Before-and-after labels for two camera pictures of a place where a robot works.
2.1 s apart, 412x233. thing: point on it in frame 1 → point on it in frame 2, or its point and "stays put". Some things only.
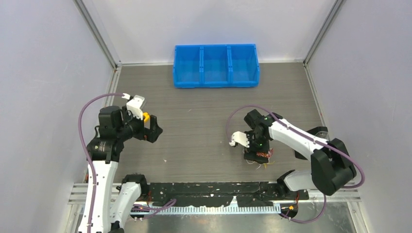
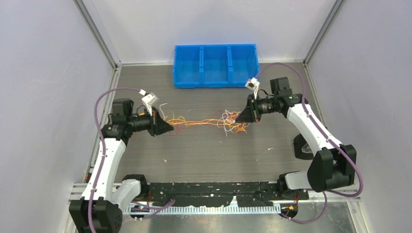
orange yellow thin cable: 265,164 → 228,120
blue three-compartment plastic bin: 216,65 stays put
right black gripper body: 256,144 → 256,106
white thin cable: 253,162 → 227,120
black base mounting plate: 213,194 stays put
